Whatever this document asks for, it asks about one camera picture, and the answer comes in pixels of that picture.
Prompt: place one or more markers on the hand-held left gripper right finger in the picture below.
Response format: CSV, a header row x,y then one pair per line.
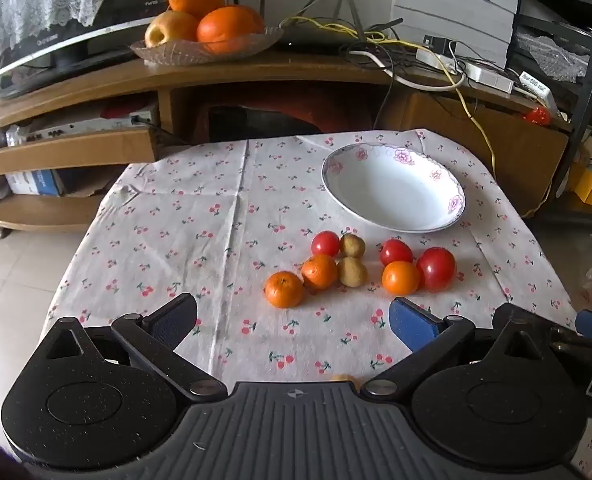
x,y
411,325

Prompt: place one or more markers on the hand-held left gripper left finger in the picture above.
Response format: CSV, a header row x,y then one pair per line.
x,y
175,322

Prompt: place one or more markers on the smooth orange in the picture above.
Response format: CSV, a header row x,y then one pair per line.
x,y
400,277

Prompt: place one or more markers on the large orange-red tomato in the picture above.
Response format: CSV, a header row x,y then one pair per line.
x,y
436,268

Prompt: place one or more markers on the dimpled tangerine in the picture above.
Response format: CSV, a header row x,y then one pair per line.
x,y
319,271
284,289

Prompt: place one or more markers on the small red tomato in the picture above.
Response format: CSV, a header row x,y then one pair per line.
x,y
325,243

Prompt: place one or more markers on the white floral bowl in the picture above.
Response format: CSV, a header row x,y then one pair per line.
x,y
391,190

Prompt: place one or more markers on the cherry print tablecloth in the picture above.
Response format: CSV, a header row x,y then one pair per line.
x,y
200,210

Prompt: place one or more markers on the blue and white box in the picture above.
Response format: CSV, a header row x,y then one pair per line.
x,y
33,182

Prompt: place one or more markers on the red plastic bag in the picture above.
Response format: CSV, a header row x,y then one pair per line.
x,y
537,116

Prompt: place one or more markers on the silver set-top box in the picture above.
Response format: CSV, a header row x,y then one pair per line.
x,y
85,127

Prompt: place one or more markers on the dark bulky object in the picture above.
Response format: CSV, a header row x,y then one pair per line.
x,y
261,122

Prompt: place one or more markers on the white labelled box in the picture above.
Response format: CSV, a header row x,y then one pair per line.
x,y
536,85

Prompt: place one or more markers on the white plastic box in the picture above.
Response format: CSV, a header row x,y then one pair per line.
x,y
488,77

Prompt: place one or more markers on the red cloth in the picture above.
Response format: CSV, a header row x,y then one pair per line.
x,y
276,101

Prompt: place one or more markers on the wooden television cabinet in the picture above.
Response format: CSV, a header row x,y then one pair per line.
x,y
100,80

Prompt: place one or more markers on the bubble wrap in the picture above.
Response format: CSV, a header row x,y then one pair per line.
x,y
556,55

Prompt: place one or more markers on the glass dish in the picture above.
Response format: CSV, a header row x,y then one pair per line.
x,y
175,55

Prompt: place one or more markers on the white power strip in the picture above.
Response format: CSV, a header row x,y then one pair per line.
x,y
436,58

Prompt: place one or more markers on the black power adapter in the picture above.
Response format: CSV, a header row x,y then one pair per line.
x,y
438,44

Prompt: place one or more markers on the yellow-red apple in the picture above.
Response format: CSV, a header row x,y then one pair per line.
x,y
168,30

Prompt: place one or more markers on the black router with antennas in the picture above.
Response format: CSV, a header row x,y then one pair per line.
x,y
316,43

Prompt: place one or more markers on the white lace cloth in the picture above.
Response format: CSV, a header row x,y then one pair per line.
x,y
25,0

